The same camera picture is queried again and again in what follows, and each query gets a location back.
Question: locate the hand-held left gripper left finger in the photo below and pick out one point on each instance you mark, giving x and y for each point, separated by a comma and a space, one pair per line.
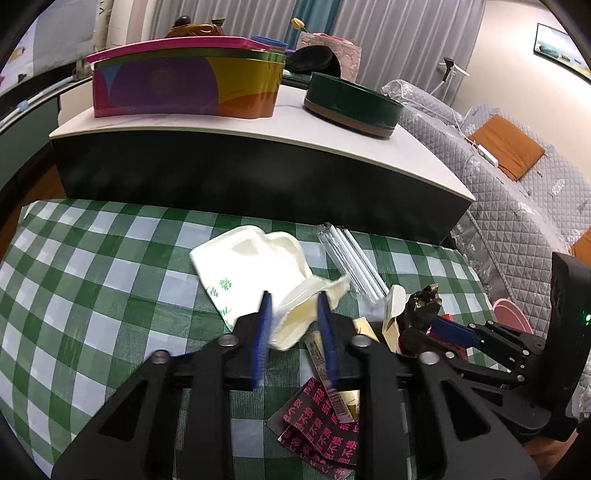
261, 341

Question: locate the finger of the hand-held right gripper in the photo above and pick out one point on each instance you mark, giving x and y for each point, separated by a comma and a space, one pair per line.
455, 330
480, 371

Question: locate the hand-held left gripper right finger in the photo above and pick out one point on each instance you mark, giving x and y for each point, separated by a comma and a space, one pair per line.
325, 341

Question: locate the dark gold foil wrapper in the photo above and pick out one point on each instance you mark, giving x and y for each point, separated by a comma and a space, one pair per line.
422, 302

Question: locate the pink plastic bin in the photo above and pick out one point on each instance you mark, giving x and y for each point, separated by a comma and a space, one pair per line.
512, 316

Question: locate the small cream paper box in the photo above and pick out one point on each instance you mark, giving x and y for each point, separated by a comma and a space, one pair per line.
392, 309

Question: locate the beige label strip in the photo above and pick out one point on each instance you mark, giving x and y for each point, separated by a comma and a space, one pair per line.
341, 406

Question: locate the clear plastic straw packet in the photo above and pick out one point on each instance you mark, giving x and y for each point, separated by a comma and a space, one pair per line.
351, 263

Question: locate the white packet with green print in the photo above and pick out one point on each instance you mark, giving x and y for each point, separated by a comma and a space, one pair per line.
221, 267

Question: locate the black wrapper with pink print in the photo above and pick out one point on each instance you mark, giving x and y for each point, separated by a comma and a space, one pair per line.
314, 429

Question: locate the orange cushion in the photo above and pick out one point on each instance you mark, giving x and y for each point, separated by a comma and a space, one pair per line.
584, 244
508, 145

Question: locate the grey quilted sofa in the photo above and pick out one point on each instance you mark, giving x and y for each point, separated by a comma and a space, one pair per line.
508, 207

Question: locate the green checked tablecloth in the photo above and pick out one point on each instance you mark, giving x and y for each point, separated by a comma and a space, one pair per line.
115, 300

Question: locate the white power strip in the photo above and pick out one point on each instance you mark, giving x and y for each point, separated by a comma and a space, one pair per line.
487, 153

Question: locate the green round tin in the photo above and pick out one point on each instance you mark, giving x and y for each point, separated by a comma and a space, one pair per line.
351, 104

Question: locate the colourful tin box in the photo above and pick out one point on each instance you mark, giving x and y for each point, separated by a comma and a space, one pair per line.
184, 87

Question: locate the black hat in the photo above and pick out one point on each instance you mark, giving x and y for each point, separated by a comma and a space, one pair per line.
314, 60

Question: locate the pink paper bag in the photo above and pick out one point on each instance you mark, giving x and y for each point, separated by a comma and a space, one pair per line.
348, 60

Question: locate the grey curtain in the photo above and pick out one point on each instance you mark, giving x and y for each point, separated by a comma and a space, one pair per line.
231, 18
406, 41

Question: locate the stack of coloured bowls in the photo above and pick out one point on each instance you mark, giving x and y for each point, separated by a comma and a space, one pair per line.
272, 42

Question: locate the television cabinet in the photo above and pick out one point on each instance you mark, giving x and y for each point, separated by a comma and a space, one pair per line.
27, 138

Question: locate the brown teapot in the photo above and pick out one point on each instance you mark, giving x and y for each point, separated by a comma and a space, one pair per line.
194, 30

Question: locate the yellow flower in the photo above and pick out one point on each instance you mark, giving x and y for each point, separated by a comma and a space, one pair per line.
298, 22

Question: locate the teal curtain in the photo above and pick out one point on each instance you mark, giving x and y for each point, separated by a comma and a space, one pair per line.
318, 18

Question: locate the television with grey cover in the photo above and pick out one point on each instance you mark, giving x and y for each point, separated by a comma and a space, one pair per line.
55, 41

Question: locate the framed wall picture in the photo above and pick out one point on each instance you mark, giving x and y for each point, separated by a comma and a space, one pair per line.
554, 46

